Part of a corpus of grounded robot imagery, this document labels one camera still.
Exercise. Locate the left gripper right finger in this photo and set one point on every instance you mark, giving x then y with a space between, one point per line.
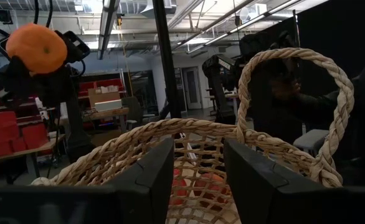
263 193

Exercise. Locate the black upright post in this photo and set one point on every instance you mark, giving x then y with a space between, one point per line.
167 62

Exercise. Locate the red storage bins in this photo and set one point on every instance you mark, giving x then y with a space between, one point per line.
2 124

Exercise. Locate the person's hand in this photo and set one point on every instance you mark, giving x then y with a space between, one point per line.
286 88

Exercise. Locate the orange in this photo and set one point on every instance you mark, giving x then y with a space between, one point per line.
36 48

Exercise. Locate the door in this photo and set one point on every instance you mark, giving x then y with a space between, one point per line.
192 88

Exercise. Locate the woven wicker basket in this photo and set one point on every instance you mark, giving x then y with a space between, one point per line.
201 125

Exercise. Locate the red storage rack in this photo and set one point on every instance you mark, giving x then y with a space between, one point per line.
107 83

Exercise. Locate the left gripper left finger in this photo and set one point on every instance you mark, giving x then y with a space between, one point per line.
145 186

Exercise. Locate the cardboard box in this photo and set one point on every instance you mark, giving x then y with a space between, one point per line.
103 95

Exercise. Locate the wooden table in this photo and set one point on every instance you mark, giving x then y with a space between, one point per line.
107 113

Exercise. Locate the ceiling light strip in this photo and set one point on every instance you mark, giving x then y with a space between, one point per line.
248 23

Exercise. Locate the black curtain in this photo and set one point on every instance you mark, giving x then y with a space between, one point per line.
341 31

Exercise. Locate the ceiling beam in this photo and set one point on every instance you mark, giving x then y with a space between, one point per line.
107 25

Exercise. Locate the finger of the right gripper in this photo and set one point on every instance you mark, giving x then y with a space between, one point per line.
9 82
76 48

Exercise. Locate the office chair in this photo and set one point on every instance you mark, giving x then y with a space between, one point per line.
132 110

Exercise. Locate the wooden workbench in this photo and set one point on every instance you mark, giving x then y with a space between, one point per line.
30 151

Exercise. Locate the black machine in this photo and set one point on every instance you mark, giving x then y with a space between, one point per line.
220 90

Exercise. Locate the white box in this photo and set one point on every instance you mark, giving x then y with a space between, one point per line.
107 105

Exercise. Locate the grey chair seat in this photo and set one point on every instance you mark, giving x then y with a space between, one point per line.
310 140

